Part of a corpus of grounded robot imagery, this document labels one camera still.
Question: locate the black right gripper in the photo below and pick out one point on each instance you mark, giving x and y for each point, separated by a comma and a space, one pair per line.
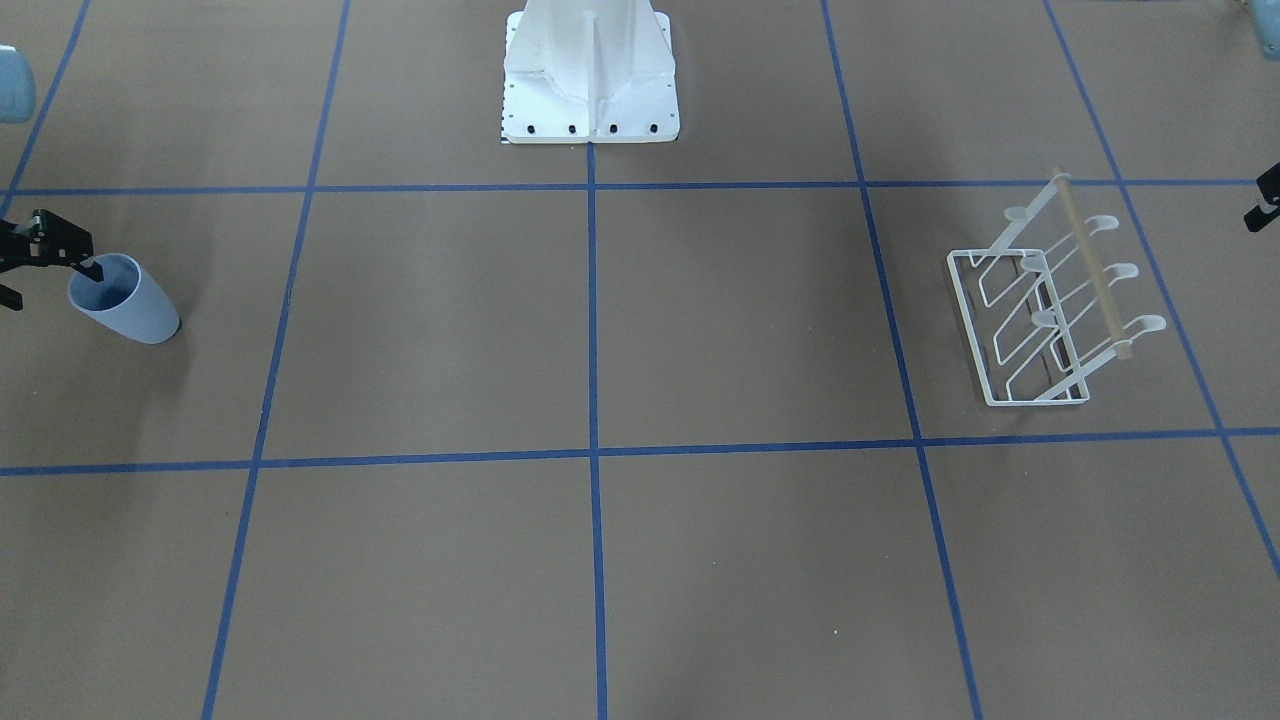
45, 238

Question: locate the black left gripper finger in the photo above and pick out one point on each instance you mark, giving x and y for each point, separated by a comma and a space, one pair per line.
1266, 209

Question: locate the light blue plastic cup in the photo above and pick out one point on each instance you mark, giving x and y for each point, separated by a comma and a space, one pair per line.
126, 300

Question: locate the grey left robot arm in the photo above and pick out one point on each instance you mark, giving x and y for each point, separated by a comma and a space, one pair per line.
1266, 26

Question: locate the white wire cup holder rack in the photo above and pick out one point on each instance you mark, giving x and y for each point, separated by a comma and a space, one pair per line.
1038, 305

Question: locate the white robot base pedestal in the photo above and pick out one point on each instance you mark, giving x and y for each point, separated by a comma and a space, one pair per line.
589, 72

